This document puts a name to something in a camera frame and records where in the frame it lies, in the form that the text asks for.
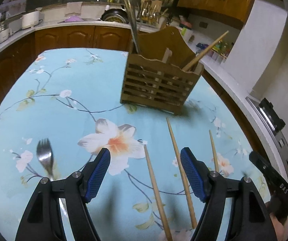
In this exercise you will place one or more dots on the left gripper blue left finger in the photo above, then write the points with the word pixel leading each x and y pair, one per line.
pixel 93 175

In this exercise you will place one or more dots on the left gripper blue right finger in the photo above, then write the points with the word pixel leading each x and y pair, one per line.
pixel 206 185

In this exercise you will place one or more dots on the wooden chopstick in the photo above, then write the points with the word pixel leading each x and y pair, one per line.
pixel 194 61
pixel 215 160
pixel 183 177
pixel 157 197

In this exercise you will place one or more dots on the fork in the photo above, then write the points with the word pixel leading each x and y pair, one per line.
pixel 44 154

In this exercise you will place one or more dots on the metal chopstick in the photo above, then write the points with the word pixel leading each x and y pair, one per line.
pixel 132 21

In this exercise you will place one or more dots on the person's right hand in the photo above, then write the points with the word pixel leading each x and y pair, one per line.
pixel 278 226

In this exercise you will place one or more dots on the floral blue tablecloth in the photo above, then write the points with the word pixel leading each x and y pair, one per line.
pixel 72 97

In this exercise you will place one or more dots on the gas stove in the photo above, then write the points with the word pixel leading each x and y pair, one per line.
pixel 274 124

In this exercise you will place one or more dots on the wooden utensil holder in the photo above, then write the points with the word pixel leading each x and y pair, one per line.
pixel 156 73

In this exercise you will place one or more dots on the green drink bottle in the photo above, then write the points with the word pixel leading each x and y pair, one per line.
pixel 221 47

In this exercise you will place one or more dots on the purple cutting board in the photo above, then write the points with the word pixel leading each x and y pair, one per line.
pixel 74 18

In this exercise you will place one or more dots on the black wok pan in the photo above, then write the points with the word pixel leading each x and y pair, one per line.
pixel 115 15

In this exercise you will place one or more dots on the white pot cooker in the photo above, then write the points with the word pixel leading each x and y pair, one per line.
pixel 31 19

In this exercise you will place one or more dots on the small white steel pot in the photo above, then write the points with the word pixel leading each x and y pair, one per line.
pixel 4 32

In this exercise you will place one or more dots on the upper wooden cabinets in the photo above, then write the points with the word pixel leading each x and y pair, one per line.
pixel 233 13

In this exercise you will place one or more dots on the counter utensil rack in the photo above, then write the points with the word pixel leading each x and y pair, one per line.
pixel 150 12

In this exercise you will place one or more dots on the hanging dish towel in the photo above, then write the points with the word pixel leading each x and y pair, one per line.
pixel 73 8

